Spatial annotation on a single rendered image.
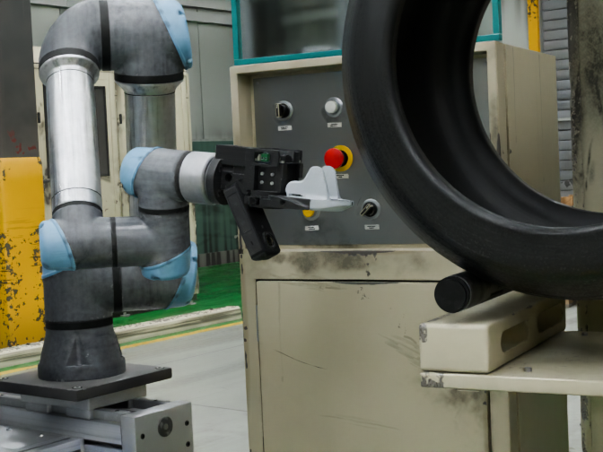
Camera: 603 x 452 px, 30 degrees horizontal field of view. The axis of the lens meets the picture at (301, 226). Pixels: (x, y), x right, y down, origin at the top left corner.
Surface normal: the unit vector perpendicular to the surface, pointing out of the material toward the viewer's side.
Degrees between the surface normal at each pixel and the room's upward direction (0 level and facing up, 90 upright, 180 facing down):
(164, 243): 101
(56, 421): 90
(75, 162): 58
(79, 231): 62
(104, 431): 90
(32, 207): 90
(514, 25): 90
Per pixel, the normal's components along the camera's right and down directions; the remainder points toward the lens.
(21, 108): 0.79, 0.00
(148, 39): 0.20, 0.18
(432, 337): -0.47, 0.07
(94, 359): 0.43, -0.28
